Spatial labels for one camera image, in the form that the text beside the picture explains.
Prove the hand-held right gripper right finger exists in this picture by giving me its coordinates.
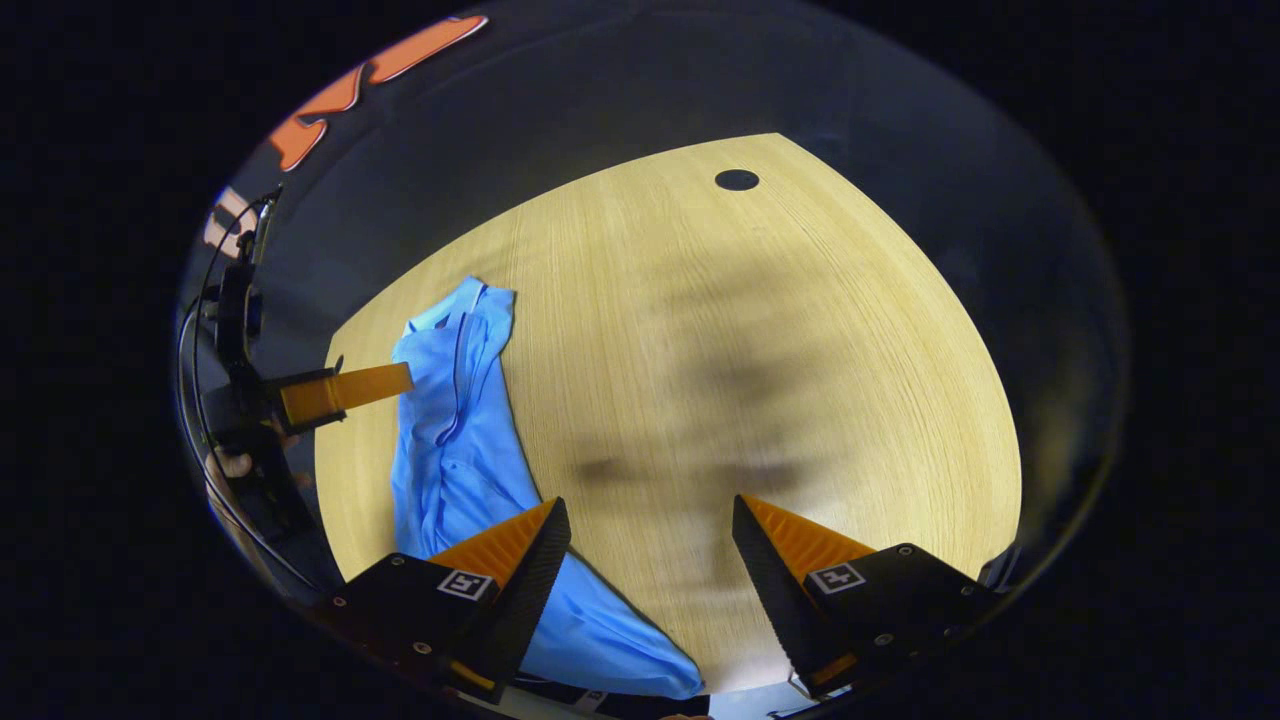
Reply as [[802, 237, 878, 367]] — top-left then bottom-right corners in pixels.
[[731, 494, 1003, 701]]

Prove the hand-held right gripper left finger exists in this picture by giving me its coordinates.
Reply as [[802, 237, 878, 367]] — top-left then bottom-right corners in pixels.
[[310, 497, 574, 707]]

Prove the light blue T-shirt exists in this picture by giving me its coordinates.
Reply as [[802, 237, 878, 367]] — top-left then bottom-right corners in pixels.
[[389, 276, 707, 701]]

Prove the black backdrop cloth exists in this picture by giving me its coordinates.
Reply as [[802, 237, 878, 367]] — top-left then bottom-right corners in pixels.
[[175, 0, 1131, 601]]

